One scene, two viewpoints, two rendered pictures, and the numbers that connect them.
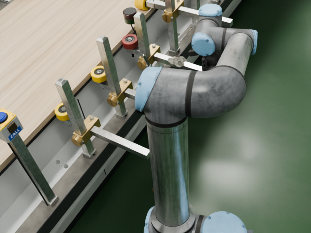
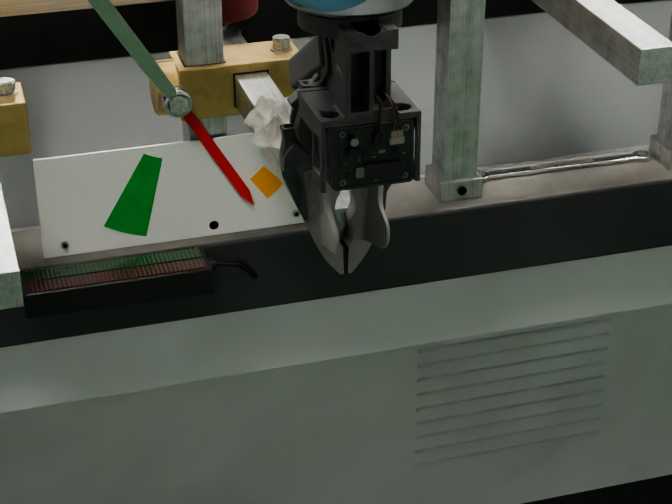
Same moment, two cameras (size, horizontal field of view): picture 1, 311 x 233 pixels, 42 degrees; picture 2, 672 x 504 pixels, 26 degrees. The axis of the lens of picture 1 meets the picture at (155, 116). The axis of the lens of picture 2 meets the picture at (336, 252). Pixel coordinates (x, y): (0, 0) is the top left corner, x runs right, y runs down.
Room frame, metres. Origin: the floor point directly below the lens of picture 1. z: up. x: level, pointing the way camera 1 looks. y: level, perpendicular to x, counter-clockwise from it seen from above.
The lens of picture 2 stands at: (0.52, -0.81, 1.36)
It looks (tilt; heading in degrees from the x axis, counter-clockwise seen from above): 29 degrees down; 35
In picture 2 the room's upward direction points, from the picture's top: straight up
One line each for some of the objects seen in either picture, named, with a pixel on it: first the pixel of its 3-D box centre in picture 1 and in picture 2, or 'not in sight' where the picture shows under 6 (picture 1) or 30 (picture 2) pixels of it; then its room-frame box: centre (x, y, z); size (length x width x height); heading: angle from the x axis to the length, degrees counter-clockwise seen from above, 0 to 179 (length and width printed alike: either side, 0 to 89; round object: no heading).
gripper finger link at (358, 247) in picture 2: not in sight; (371, 223); (1.30, -0.30, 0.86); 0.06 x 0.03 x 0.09; 51
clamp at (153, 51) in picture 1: (148, 57); (225, 79); (1.48, -0.01, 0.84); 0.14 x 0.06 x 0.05; 141
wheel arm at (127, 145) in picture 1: (104, 135); not in sight; (1.05, 0.22, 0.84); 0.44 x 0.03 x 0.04; 51
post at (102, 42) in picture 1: (113, 81); not in sight; (1.27, 0.15, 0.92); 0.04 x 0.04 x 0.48; 51
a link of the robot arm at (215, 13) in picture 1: (210, 21); not in sight; (1.29, -0.28, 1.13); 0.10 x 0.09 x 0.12; 158
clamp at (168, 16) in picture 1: (173, 10); not in sight; (1.68, -0.17, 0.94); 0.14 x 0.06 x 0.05; 141
